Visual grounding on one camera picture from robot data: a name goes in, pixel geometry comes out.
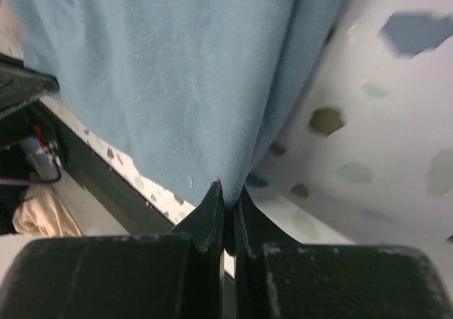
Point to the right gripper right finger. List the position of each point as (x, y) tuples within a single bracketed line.
[(279, 277)]

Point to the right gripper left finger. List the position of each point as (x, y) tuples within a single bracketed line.
[(179, 274)]

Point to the blue t shirt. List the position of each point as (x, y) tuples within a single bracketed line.
[(192, 90)]

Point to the cream cloth below table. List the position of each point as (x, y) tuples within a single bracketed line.
[(44, 215)]

